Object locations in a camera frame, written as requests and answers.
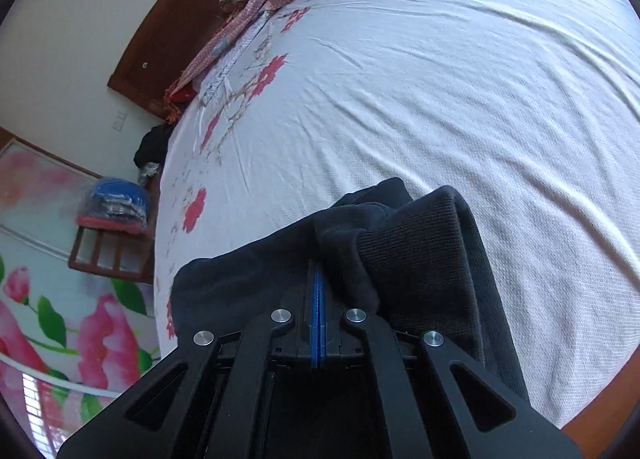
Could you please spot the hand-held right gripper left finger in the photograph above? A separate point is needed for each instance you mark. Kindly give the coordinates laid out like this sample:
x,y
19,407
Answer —
x,y
255,354

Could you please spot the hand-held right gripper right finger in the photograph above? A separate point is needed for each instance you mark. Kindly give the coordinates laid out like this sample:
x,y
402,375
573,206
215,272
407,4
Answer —
x,y
385,354

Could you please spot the black sports pants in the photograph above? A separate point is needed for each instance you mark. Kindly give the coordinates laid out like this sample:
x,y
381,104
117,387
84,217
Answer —
x,y
410,249

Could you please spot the wooden chair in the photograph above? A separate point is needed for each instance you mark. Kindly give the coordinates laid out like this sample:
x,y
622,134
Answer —
x,y
112,251

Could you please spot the floral wardrobe door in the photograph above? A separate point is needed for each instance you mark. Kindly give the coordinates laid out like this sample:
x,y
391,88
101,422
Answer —
x,y
60,319

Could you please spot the plastic bag of clothes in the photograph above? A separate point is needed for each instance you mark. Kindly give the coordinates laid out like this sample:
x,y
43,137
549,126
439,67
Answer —
x,y
117,204

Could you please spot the black clothes pile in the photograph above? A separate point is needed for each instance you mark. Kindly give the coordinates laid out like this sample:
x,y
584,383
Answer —
x,y
152,146

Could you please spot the red cushion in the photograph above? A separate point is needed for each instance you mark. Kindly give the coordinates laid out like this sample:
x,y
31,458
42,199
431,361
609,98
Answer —
x,y
182,94

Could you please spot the folded light purple sheet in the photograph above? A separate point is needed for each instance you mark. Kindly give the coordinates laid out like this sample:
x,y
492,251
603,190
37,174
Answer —
x,y
235,54

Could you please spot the wooden headboard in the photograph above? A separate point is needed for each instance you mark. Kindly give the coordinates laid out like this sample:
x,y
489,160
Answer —
x,y
165,39

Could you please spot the wall socket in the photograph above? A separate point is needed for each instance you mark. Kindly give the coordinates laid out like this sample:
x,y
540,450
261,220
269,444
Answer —
x,y
118,121

